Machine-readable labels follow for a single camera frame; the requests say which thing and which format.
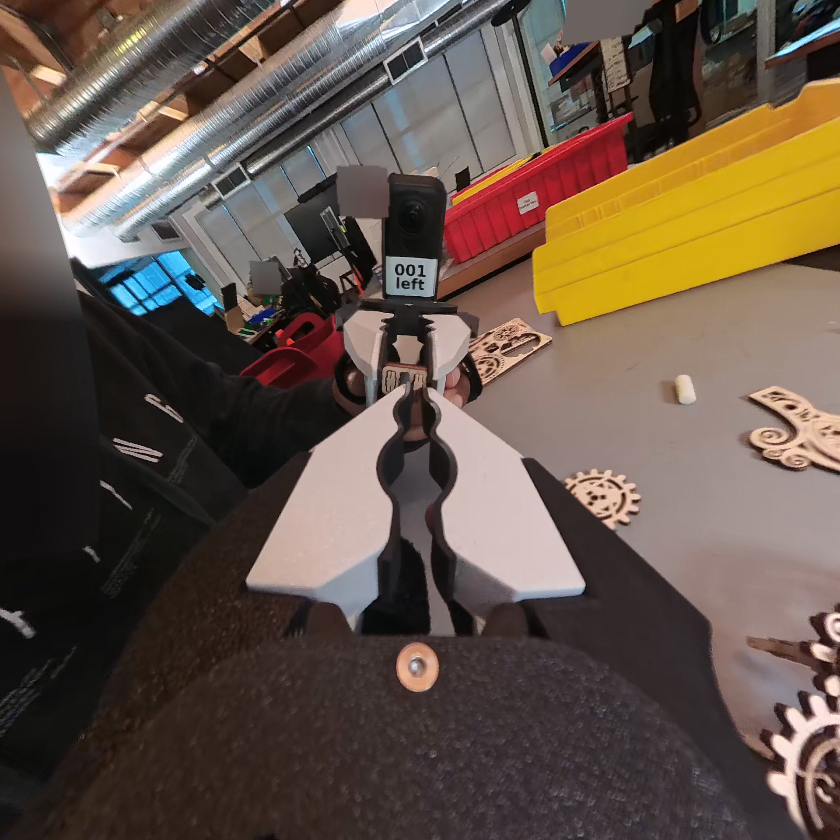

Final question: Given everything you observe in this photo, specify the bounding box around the yellow plastic bin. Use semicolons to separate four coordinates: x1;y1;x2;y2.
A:
532;79;840;327

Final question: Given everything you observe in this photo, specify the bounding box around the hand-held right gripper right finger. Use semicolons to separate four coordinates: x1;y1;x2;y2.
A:
427;388;586;634

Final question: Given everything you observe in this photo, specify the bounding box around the wooden puzzle sheet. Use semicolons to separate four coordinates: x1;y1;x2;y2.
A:
462;318;553;388

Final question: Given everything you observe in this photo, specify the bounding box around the ornate wooden teardrop piece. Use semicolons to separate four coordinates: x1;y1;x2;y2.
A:
748;387;840;473

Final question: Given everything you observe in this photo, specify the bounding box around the red plastic bin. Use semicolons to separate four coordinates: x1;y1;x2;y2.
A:
443;112;634;263

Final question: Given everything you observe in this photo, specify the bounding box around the red plastic stool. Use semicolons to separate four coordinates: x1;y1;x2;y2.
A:
239;314;342;388

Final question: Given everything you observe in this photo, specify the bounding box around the flat wooden gear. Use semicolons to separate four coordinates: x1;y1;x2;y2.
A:
566;469;642;530

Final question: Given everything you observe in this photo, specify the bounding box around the wooden gear assembly with pegs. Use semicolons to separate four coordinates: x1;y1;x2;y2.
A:
747;607;840;840

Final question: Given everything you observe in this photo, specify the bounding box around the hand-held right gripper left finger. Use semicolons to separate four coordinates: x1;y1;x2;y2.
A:
246;387;412;631

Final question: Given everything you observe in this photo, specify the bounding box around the person's black printed hoodie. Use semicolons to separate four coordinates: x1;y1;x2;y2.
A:
0;262;263;782

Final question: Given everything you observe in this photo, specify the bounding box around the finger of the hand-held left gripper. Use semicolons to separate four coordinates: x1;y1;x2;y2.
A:
344;311;395;403
423;315;471;392

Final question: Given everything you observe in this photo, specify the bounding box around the small wooden connector piece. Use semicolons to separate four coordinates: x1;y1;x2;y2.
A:
382;361;431;395

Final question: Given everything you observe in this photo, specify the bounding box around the person's left forearm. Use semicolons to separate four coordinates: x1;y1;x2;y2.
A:
217;374;355;490

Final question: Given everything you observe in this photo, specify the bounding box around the silver ventilation duct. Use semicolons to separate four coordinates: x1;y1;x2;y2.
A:
62;0;526;238
26;0;368;155

